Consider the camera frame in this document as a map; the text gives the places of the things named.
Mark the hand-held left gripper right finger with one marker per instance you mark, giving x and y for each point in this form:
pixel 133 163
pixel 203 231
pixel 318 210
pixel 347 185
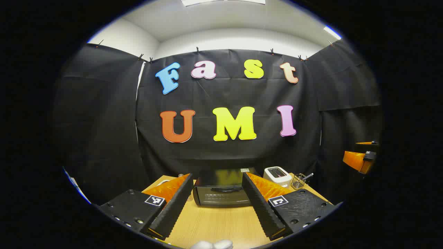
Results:
pixel 261 207

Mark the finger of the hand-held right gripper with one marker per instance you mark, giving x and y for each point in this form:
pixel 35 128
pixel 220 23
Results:
pixel 368 143
pixel 354 159

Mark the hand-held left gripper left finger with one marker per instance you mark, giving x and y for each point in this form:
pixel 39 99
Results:
pixel 176 204

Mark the black electric oven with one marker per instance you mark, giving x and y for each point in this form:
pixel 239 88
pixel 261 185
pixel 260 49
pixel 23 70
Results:
pixel 221 193

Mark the small white dish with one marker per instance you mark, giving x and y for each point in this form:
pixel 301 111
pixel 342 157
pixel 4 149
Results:
pixel 162 182

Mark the white toaster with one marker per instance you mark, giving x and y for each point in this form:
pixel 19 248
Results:
pixel 277 176

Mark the ceiling light panel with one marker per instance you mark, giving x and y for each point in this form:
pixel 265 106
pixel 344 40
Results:
pixel 332 32
pixel 221 1

